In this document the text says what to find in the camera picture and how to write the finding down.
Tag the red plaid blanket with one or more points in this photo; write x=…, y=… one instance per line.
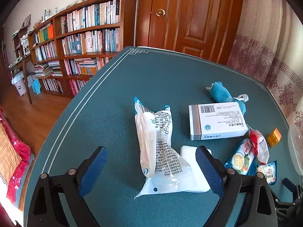
x=21, y=151

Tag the teal cloth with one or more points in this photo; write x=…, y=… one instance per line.
x=220, y=93

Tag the rows of books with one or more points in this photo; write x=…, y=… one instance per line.
x=104, y=11

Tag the white sponge with black layer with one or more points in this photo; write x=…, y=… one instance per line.
x=188, y=153

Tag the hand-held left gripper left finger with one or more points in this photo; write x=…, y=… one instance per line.
x=92, y=170

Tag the brass door knob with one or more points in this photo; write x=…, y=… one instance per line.
x=160, y=12

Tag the small wooden shelf rack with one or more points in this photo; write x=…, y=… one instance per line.
x=19, y=32

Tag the white storage box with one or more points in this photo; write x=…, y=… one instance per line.
x=21, y=87

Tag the white purple patterned curtain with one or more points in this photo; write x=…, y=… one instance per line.
x=260, y=40

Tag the wooden side table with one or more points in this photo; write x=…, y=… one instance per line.
x=26, y=80

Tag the white medicine box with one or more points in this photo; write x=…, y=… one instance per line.
x=220, y=123

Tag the wooden picture frame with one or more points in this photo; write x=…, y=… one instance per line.
x=27, y=20

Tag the orange toy brick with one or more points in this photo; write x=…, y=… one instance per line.
x=274, y=137

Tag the wooden bookshelf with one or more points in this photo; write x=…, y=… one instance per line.
x=129, y=28

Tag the red and white snack packet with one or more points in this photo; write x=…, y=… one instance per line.
x=260, y=146

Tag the clear printed plastic packet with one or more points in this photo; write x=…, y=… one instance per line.
x=163, y=146

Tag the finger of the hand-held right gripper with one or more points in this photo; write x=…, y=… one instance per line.
x=288, y=185

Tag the clear plastic bowl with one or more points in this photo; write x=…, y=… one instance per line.
x=296, y=151

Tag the blue cracker packet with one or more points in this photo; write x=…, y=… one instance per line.
x=239, y=158
x=268, y=172

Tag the blue plastic bag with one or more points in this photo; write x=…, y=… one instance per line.
x=36, y=87

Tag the wooden door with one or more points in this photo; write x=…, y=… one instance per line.
x=189, y=16

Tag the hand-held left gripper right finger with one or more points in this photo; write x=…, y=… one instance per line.
x=208, y=167

